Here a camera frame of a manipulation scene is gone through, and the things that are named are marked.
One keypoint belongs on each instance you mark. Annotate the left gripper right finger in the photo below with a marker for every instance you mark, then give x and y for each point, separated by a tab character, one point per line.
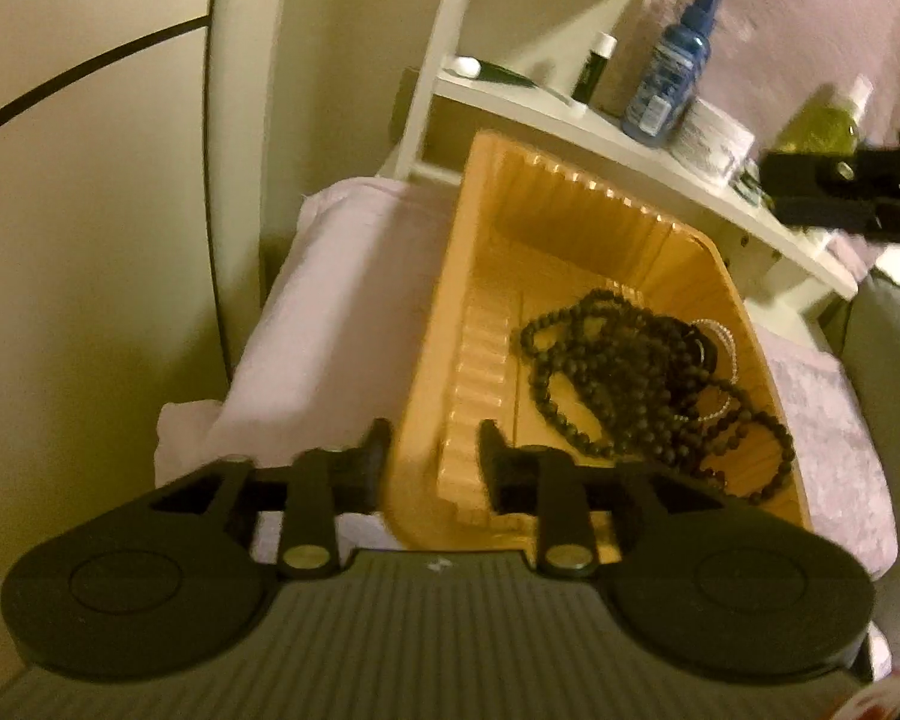
543	483

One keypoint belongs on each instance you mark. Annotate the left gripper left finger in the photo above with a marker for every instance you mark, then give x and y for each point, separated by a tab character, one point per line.
323	484

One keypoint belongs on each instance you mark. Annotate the orange plastic tray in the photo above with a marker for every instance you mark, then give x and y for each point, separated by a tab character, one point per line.
575	317

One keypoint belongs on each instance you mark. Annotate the green olive spray bottle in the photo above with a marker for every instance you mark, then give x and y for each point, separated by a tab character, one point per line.
828	127

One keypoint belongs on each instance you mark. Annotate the mauve fleece mat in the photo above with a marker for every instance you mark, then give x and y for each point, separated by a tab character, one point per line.
338	340

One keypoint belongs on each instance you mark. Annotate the small green jar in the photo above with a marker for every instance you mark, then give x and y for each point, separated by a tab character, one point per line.
748	185

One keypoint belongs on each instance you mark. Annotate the grey cushion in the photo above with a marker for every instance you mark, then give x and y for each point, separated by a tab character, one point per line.
865	335

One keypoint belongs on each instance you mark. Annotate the white cream jar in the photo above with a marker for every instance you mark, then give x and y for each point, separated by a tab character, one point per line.
710	144

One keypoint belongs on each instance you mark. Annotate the mauve hanging towel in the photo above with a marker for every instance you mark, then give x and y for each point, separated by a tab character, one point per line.
771	56

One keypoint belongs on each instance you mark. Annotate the blue spray bottle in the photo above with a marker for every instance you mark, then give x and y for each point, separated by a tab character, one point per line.
675	66

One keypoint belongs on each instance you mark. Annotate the small black white bottle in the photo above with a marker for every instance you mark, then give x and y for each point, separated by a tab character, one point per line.
599	55

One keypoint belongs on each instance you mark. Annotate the cream corner shelf unit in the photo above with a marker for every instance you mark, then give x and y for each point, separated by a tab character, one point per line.
787	280

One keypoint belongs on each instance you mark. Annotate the dark green lying tube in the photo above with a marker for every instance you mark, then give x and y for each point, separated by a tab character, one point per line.
475	70

